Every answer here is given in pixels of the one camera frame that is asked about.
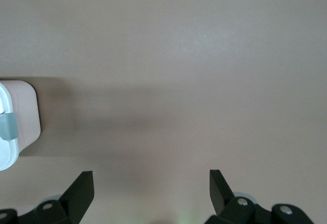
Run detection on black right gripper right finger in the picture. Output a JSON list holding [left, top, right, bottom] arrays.
[[205, 169, 312, 224]]

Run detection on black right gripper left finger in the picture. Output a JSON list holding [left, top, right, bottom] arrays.
[[0, 170, 95, 224]]

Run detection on pink plastic box base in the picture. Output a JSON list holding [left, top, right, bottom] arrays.
[[4, 80, 41, 156]]

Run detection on white box lid grey clips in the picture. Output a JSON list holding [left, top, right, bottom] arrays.
[[0, 82, 20, 171]]

